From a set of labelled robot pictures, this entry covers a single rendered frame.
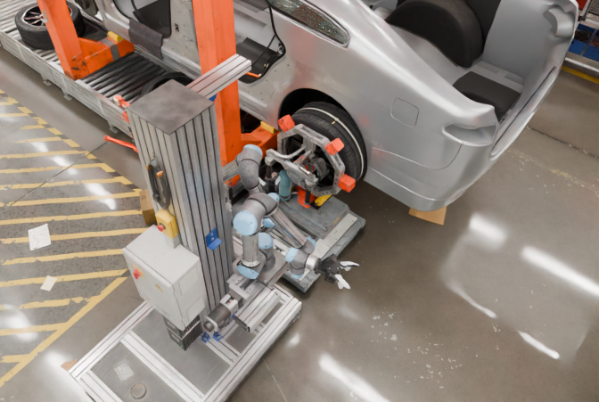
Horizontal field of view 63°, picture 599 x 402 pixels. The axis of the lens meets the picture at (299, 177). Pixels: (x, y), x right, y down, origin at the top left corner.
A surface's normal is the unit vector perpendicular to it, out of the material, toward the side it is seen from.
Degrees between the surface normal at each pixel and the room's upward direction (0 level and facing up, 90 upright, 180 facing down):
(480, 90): 0
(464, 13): 31
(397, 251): 0
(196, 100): 0
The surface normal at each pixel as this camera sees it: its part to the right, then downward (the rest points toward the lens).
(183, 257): 0.04, -0.67
